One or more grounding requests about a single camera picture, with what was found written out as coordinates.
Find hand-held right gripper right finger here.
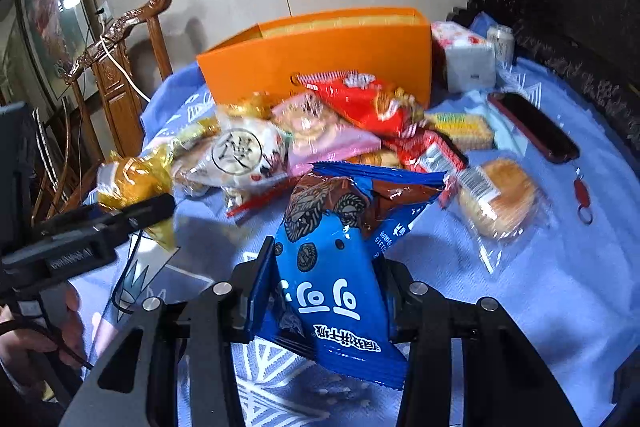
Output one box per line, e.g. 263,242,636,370
381,258,583,427

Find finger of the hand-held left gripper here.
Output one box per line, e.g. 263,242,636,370
99,193,177,239

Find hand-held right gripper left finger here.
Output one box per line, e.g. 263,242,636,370
60,236,277,427

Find yellow bread packet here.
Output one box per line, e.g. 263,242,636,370
96,145,180,254

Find yellow green wafer packet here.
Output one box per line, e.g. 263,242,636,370
427,111,497,152

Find orange cardboard box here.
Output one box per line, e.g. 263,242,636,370
196,7,433,108

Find person's left hand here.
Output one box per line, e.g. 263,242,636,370
0,287,86,388

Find blue brown cookie packet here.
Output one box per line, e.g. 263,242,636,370
283,161,447,260

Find white round-print bun packet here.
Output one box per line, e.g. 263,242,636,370
172,116,292,200

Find carved wooden chair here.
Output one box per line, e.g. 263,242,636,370
29,0,174,228

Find round bread clear packet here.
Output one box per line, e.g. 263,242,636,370
442,154,553,279

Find golden snack packet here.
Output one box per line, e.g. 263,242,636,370
217,91,282,120

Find red barcode snack packet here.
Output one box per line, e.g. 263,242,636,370
384,129,472,182

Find blue printed tablecloth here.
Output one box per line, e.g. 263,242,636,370
65,56,640,427

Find pink snack packet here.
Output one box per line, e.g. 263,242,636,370
271,93,382,178

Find red key tag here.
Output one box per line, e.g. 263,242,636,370
571,167,596,226

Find white red tissue pack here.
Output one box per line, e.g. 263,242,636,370
430,21,497,94

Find white drink can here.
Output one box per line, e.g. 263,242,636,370
487,25,516,66

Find white cable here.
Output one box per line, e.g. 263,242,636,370
99,13,152,104

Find framed wall picture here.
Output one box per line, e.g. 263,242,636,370
14,0,103,108

